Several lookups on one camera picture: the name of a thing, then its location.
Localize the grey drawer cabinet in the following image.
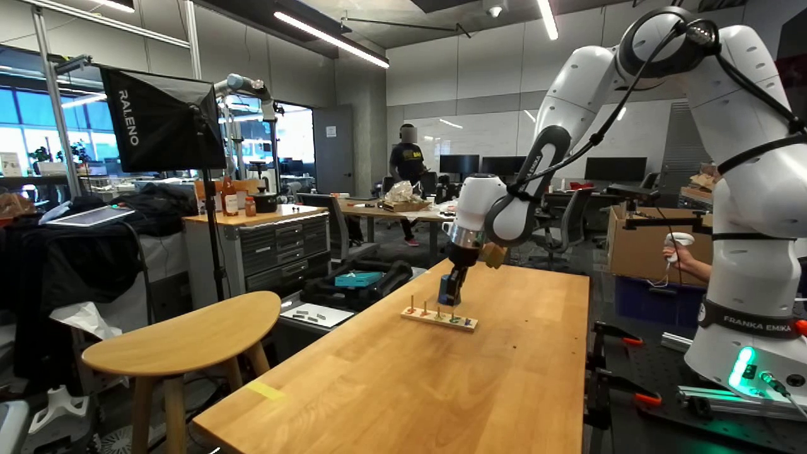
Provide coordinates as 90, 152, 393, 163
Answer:
184, 203, 329, 308

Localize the person in black shirt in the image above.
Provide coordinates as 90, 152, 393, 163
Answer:
391, 123, 425, 184

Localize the cardboard box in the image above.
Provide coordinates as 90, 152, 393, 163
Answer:
608, 203, 710, 288

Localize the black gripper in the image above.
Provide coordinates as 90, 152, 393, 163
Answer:
438, 245, 478, 308

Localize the round wooden side table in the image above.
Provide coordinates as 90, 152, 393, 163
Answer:
81, 290, 280, 454

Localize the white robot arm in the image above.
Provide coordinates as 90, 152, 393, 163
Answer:
438, 4, 807, 403

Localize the blue storage bin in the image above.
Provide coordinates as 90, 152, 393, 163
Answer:
615, 278, 702, 327

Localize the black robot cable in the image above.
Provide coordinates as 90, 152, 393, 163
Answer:
507, 13, 807, 203

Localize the wooden background table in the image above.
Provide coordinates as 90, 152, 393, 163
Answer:
343, 198, 449, 259

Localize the wooden ring stand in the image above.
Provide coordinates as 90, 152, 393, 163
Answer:
401, 298, 478, 329

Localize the black bag on floor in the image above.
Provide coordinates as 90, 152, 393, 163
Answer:
299, 259, 414, 312

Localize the black softbox light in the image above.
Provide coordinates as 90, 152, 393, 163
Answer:
100, 66, 225, 171

